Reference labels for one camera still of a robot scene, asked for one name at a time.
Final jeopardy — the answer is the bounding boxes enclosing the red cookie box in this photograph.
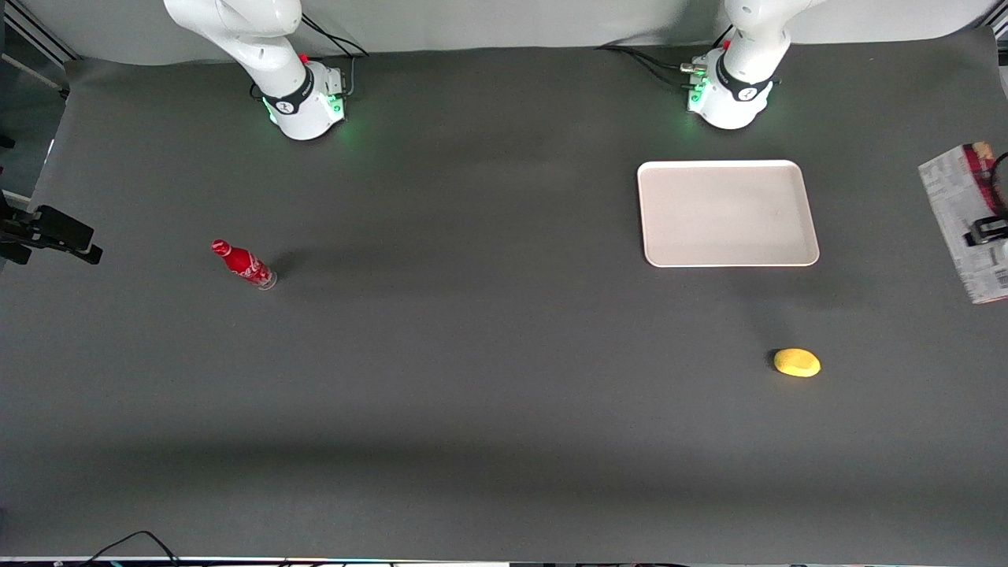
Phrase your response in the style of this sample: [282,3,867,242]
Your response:
[917,142,1008,306]

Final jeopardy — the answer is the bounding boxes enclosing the white rectangular tray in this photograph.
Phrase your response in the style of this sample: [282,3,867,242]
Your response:
[636,160,821,269]

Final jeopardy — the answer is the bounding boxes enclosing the red cola bottle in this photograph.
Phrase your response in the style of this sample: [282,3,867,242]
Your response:
[210,239,278,291]

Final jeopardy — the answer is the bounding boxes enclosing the yellow lemon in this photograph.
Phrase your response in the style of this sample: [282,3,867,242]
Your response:
[773,347,822,379]

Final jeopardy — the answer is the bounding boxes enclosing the dark grey table mat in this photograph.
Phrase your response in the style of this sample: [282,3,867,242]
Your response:
[0,28,1008,564]

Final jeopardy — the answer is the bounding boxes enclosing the light grey backdrop sheet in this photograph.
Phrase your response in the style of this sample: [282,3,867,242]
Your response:
[20,0,1001,66]

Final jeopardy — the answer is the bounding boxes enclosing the aluminium frame profile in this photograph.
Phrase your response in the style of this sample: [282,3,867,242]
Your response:
[0,0,80,64]

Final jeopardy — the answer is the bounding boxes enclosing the black right arm base cables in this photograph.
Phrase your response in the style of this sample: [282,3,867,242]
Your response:
[299,12,371,99]

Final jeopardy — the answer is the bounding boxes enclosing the black arm base cables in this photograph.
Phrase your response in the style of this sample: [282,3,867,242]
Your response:
[299,12,371,99]
[596,45,702,89]

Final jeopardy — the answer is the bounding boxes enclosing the black left arm base cables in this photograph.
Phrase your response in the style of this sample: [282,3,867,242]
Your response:
[596,45,702,89]

